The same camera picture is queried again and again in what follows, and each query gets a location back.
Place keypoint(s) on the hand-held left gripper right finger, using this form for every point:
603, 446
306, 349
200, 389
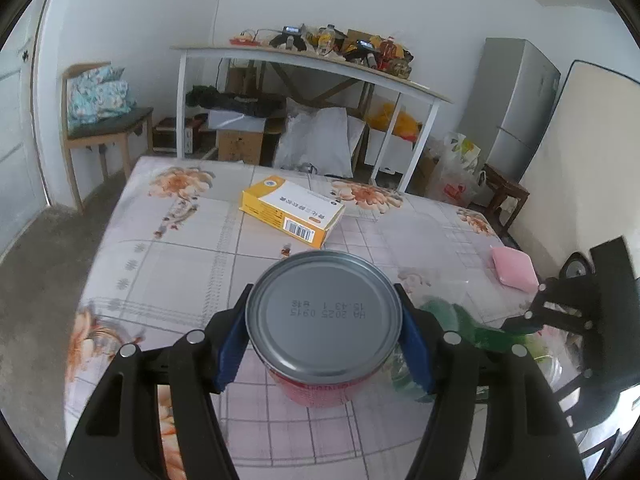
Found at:
417, 350

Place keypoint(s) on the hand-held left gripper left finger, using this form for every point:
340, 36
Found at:
232, 345

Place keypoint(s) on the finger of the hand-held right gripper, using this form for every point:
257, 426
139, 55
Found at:
577, 385
565, 305

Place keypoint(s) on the clear red print cake wrapper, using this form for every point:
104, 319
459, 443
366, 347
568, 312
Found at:
555, 355

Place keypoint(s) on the green label plastic bottle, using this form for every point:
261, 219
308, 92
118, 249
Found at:
450, 312

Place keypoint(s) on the red drink can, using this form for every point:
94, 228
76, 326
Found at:
325, 310

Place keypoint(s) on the yellow white medicine box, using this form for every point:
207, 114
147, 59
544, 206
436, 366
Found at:
285, 205

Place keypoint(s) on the pink sponge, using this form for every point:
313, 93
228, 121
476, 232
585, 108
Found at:
512, 266

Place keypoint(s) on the floral plaid tablecloth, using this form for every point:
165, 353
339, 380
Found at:
165, 270

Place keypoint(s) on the dark wooden stool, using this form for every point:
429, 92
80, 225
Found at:
505, 182

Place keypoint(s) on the beige leaning board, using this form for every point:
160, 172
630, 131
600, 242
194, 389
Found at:
575, 160

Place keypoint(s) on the white red print shopping bag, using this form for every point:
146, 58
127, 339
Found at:
452, 185

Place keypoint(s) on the cardboard box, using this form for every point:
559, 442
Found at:
240, 146

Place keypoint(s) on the grey refrigerator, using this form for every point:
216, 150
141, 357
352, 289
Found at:
510, 105

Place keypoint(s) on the dark wooden crate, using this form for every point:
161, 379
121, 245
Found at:
170, 135

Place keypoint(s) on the white plastic sack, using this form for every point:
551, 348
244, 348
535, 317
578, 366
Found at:
315, 140

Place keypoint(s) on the yellow bag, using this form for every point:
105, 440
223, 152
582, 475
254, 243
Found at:
395, 122

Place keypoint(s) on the white desk with wooden top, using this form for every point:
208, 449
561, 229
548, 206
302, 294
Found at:
181, 110

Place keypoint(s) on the black cloth pile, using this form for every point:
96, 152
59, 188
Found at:
230, 102

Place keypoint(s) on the floral cushion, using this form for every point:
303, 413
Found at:
97, 97

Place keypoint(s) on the white door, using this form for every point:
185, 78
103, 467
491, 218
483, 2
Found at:
15, 160

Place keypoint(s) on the pile of desk clutter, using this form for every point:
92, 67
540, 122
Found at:
360, 47

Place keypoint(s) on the wooden chair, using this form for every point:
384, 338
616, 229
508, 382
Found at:
70, 72

